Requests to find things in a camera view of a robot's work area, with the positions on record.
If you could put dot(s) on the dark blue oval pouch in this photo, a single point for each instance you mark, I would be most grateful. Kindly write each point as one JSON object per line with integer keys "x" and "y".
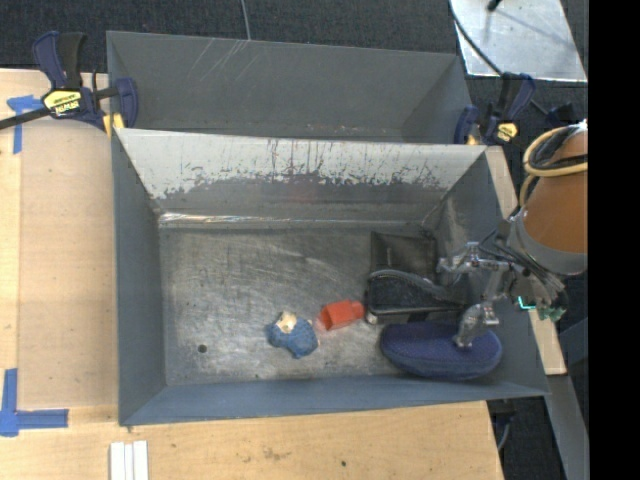
{"x": 430, "y": 355}

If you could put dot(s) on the black square panel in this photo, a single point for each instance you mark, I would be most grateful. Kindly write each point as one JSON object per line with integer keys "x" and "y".
{"x": 402, "y": 252}

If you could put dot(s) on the grey metal bin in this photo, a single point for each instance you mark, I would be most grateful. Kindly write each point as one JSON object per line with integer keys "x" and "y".
{"x": 225, "y": 278}

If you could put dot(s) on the red plastic cup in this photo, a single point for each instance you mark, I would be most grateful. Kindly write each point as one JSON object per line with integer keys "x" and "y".
{"x": 342, "y": 314}

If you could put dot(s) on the blue and white toy animal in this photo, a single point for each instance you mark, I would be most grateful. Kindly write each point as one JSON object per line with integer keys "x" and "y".
{"x": 295, "y": 338}

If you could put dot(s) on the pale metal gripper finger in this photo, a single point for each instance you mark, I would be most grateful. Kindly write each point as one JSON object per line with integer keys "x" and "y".
{"x": 470, "y": 260}
{"x": 475, "y": 320}

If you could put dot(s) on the black case with grey trim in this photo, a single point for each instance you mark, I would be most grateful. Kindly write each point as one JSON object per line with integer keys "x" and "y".
{"x": 405, "y": 298}

